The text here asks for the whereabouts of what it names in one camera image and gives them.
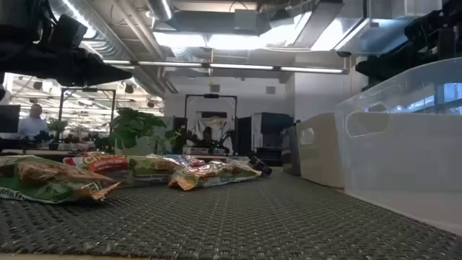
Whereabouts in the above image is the dark grey plastic bin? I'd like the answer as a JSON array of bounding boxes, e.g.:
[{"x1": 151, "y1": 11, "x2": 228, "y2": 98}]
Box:
[{"x1": 281, "y1": 124, "x2": 302, "y2": 177}]

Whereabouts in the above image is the grey woven placemat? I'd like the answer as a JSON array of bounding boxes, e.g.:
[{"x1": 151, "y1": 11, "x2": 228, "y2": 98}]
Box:
[{"x1": 0, "y1": 166, "x2": 462, "y2": 260}]

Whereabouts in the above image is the black metal station frame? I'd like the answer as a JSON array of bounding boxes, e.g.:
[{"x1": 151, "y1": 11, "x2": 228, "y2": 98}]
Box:
[
  {"x1": 184, "y1": 93, "x2": 238, "y2": 152},
  {"x1": 58, "y1": 87, "x2": 117, "y2": 131}
]

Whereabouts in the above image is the person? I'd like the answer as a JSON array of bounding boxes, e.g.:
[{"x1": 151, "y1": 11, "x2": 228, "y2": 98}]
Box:
[
  {"x1": 17, "y1": 103, "x2": 48, "y2": 138},
  {"x1": 196, "y1": 126, "x2": 217, "y2": 149}
]

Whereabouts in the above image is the black cabinet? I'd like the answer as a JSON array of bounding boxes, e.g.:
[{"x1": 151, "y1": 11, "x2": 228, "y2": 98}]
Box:
[{"x1": 236, "y1": 112, "x2": 295, "y2": 162}]

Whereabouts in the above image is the clear plastic bin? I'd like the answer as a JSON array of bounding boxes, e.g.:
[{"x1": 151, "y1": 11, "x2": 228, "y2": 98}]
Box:
[{"x1": 334, "y1": 57, "x2": 462, "y2": 236}]

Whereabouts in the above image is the purple Chewy granola bar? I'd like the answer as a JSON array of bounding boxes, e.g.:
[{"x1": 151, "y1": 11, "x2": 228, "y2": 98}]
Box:
[{"x1": 248, "y1": 155, "x2": 274, "y2": 177}]

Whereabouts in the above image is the small potted plant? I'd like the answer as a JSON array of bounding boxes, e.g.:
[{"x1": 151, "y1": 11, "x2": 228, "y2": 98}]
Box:
[{"x1": 46, "y1": 118, "x2": 69, "y2": 151}]

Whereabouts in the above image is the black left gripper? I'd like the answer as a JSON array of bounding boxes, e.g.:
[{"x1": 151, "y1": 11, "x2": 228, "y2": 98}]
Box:
[{"x1": 0, "y1": 43, "x2": 133, "y2": 88}]

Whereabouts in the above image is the blue white snack packet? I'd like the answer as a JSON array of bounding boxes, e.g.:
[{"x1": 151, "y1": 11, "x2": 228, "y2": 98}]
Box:
[{"x1": 126, "y1": 155, "x2": 187, "y2": 183}]

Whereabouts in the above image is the long ceiling light strip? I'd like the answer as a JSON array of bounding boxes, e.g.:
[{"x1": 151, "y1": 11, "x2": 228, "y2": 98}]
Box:
[{"x1": 103, "y1": 59, "x2": 350, "y2": 75}]

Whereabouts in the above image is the green leafy plant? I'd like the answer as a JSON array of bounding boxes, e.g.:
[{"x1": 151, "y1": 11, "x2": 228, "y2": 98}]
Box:
[{"x1": 108, "y1": 107, "x2": 187, "y2": 155}]

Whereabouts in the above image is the black computer monitor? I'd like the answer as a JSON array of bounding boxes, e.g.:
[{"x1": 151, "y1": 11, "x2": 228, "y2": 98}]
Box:
[{"x1": 0, "y1": 104, "x2": 22, "y2": 134}]

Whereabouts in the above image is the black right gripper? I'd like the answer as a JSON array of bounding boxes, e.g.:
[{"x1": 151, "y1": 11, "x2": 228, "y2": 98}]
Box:
[{"x1": 355, "y1": 21, "x2": 462, "y2": 83}]

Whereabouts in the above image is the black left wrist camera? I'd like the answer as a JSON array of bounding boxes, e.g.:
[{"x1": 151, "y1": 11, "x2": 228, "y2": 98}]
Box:
[{"x1": 48, "y1": 13, "x2": 89, "y2": 50}]

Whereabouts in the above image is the red Chewy granola bar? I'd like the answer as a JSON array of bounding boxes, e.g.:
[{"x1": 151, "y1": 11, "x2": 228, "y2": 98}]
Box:
[{"x1": 63, "y1": 153, "x2": 130, "y2": 175}]

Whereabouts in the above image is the white frosted plastic bin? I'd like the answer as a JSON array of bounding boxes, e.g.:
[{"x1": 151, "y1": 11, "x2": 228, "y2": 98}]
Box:
[{"x1": 295, "y1": 111, "x2": 346, "y2": 189}]

